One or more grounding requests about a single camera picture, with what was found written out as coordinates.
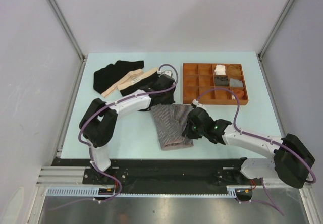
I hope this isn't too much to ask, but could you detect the aluminium frame post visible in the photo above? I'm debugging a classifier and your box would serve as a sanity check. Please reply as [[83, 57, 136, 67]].
[[258, 0, 296, 60], [47, 0, 85, 62]]

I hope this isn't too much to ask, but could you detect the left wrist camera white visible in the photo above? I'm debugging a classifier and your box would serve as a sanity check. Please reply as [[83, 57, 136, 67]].
[[157, 70, 173, 77]]

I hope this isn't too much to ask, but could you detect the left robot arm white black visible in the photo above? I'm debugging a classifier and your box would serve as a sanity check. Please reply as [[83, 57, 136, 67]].
[[78, 73, 177, 184]]

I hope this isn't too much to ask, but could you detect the light grey rolled cloth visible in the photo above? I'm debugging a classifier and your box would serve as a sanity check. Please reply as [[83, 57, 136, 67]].
[[229, 78, 244, 87]]

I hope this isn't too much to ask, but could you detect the black underwear beige waistband back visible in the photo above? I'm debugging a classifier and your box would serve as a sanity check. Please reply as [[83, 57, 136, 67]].
[[93, 60, 144, 98]]

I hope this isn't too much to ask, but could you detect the aluminium front rail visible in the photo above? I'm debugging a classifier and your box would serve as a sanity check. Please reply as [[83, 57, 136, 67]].
[[38, 166, 251, 192]]

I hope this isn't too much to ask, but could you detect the black underwear beige waistband front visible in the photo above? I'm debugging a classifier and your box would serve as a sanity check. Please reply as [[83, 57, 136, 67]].
[[118, 70, 175, 103]]

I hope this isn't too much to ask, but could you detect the right aluminium frame post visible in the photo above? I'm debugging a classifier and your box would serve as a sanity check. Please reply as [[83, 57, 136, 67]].
[[258, 0, 296, 60]]

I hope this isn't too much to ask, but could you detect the dark grey rolled cloth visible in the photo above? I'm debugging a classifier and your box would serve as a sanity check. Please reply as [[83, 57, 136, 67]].
[[214, 75, 229, 87]]

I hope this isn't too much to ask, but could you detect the orange rolled cloth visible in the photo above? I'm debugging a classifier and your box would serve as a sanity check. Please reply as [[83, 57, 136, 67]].
[[232, 89, 245, 100]]

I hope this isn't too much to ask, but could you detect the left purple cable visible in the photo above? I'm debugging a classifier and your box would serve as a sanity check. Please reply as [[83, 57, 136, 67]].
[[47, 64, 180, 209]]

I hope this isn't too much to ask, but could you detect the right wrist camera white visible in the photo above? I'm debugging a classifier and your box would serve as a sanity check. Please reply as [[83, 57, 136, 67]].
[[191, 99, 207, 111]]

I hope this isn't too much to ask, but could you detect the wooden compartment tray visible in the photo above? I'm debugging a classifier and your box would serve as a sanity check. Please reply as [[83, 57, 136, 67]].
[[182, 63, 249, 105]]

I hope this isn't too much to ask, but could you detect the left aluminium frame post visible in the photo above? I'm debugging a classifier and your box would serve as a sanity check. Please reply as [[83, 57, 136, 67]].
[[47, 0, 85, 62]]

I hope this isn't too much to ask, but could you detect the grey striped boxer underwear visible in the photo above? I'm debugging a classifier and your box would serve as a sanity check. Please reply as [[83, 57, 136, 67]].
[[150, 104, 194, 151]]

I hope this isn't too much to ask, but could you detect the black underwear beige waistband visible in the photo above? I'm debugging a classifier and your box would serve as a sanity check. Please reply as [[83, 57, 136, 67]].
[[118, 70, 175, 103], [93, 60, 144, 98]]

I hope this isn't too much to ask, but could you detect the white slotted cable duct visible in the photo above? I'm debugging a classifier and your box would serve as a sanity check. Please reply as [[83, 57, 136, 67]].
[[46, 186, 247, 198]]

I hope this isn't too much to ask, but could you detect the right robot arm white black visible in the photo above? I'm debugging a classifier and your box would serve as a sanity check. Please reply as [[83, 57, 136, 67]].
[[182, 106, 315, 189]]

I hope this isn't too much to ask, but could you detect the white rolled cloth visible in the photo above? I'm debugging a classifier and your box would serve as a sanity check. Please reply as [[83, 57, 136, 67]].
[[214, 64, 226, 75]]

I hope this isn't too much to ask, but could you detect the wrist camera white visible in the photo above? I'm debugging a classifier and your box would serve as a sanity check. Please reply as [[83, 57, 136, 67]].
[[191, 99, 207, 111], [157, 70, 173, 77]]

